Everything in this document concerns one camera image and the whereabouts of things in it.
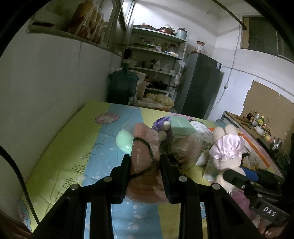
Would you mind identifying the yellow condiment bottle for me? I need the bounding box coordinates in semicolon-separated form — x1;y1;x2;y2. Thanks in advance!
258;115;265;126

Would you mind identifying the brown cardboard wall panel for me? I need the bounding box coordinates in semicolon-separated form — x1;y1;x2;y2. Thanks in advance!
241;81;294;151

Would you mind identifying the green round cushion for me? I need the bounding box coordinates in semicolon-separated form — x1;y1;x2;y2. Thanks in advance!
116;129;134;154

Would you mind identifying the light blue pot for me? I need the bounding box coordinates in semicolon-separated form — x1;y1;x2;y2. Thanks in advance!
176;27;187;40

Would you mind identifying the black cable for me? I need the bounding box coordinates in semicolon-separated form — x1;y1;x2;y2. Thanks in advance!
0;145;41;226

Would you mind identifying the wooden kitchen counter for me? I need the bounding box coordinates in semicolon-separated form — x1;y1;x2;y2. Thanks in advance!
221;111;283;159

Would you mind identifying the colourful cartoon bed sheet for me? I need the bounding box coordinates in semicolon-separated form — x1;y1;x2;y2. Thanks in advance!
18;101;284;239

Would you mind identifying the clear plastic bag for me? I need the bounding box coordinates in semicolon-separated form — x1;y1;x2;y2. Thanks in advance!
169;131;212;171

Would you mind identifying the red lidded pan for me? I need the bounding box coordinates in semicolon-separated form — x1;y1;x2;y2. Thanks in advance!
158;24;175;35

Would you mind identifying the dark green refrigerator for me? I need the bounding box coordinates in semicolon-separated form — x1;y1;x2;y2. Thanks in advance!
174;53;222;120

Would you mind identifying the white plush purple dress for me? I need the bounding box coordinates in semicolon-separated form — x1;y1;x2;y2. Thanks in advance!
152;116;172;142

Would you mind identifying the white bowl on counter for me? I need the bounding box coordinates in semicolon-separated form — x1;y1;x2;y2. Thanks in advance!
255;125;266;136

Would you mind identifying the yellow lumpy food pile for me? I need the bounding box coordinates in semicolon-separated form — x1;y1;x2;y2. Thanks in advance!
142;93;174;108

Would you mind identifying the glass jar on fridge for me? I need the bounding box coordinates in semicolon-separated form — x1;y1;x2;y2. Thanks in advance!
195;41;205;53

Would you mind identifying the grey metal shelving rack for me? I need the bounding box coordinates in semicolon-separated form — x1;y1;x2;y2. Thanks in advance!
127;24;189;99

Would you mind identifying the orange rimmed cardboard box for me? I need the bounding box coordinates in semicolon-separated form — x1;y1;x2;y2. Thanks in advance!
237;129;283;177

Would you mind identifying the green cardboard box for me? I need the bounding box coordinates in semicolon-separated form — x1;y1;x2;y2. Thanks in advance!
170;115;196;135

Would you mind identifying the cream bunny plush pink dress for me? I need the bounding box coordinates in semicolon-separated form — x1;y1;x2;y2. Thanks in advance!
209;124;245;193

